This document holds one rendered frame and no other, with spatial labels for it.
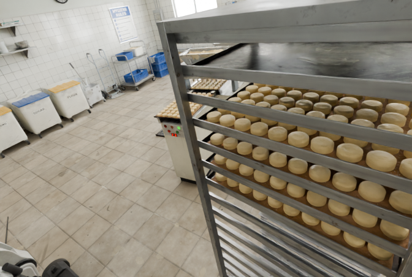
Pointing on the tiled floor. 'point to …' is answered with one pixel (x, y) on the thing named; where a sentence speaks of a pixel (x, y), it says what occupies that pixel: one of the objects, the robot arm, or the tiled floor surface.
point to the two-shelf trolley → (130, 70)
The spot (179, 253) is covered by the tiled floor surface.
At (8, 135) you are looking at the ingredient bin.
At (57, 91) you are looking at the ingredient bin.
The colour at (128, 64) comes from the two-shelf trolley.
